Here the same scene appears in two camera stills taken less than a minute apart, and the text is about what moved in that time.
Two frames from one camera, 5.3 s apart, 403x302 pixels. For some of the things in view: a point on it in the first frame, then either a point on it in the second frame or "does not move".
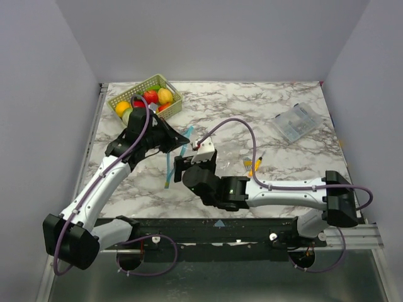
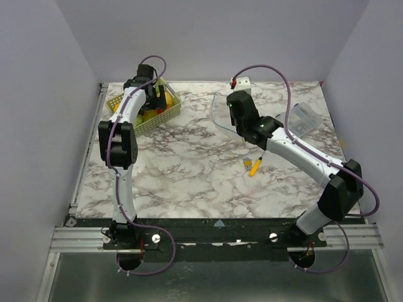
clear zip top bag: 177,151 -> 220,113
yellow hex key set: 248,163 does not move
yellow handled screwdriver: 257,164 does not move
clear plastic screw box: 296,121 does not move
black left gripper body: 157,138 -> 153,102
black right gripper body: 179,167 -> 236,99
